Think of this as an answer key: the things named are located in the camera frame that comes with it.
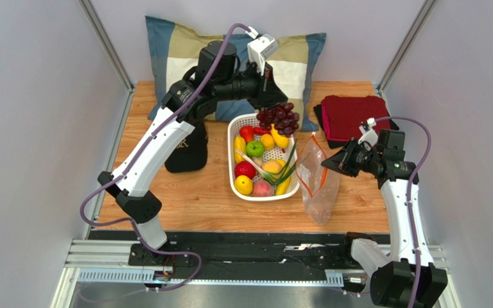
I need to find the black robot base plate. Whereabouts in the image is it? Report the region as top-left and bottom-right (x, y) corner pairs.
(88, 229), (393, 283)

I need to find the small orange fruit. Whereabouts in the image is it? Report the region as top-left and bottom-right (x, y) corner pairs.
(259, 134), (275, 151)

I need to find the red apple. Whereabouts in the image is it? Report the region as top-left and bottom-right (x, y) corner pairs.
(234, 161), (257, 180)

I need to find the orange yellow peach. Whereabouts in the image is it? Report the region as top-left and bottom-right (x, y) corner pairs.
(262, 160), (282, 174)

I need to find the white perforated plastic basket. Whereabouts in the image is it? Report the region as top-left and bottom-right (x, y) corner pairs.
(227, 114), (300, 202)

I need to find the green apple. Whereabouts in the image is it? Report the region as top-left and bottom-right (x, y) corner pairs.
(245, 140), (265, 158)

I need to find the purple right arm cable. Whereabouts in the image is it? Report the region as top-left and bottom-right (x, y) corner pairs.
(340, 115), (433, 308)

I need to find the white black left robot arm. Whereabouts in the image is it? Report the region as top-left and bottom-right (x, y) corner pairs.
(98, 35), (288, 255)

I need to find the aluminium front rail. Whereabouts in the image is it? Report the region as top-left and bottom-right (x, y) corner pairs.
(64, 239), (450, 288)

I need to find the dark red grape bunch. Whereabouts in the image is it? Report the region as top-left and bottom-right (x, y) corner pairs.
(256, 103), (300, 137)

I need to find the blue beige checked pillow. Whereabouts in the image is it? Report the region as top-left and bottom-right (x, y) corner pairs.
(145, 16), (326, 132)

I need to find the pink peach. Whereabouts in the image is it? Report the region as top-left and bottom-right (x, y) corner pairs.
(251, 180), (274, 198)

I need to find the yellow lemon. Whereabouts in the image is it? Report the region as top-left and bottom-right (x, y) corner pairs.
(234, 175), (253, 196)

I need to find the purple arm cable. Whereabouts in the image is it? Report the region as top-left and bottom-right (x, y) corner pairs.
(78, 22), (259, 293)
(340, 115), (433, 308)

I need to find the yellow corn cob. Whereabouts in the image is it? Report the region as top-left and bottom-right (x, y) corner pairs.
(234, 135), (247, 164)

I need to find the black embroidered cap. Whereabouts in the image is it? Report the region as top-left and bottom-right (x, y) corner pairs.
(164, 122), (208, 173)

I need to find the beige garlic bulb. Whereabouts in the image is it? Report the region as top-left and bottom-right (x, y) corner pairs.
(252, 157), (264, 167)

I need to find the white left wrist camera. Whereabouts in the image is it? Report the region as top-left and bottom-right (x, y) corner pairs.
(246, 30), (279, 76)

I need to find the green scallion bunch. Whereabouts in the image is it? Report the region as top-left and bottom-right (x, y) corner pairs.
(239, 141), (297, 185)

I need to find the yellow banana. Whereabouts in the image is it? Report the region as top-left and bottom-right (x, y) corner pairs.
(275, 159), (290, 196)

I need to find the red folded cloth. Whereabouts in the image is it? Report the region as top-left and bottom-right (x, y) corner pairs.
(321, 96), (389, 142)

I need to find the aluminium frame post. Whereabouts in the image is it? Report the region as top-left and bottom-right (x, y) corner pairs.
(376, 0), (439, 96)
(78, 0), (134, 91)

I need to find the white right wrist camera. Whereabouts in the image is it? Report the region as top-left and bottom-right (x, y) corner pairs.
(358, 117), (378, 150)

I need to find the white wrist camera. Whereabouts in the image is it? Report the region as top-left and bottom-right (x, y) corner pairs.
(246, 30), (279, 76)
(358, 117), (378, 150)

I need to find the right aluminium frame post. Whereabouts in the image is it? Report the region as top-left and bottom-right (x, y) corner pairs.
(376, 0), (439, 96)

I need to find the left aluminium frame post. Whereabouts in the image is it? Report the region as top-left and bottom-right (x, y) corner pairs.
(78, 0), (134, 91)

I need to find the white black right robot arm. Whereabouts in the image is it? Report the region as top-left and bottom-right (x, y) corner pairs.
(322, 130), (448, 307)

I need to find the yellow mango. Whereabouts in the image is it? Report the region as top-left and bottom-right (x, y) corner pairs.
(270, 124), (290, 150)

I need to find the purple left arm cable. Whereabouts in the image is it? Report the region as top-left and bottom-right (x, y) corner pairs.
(78, 22), (259, 293)

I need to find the clear zip top bag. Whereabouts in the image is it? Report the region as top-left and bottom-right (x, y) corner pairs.
(295, 133), (340, 225)

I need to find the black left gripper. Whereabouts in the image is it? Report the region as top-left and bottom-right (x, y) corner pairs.
(214, 61), (288, 114)

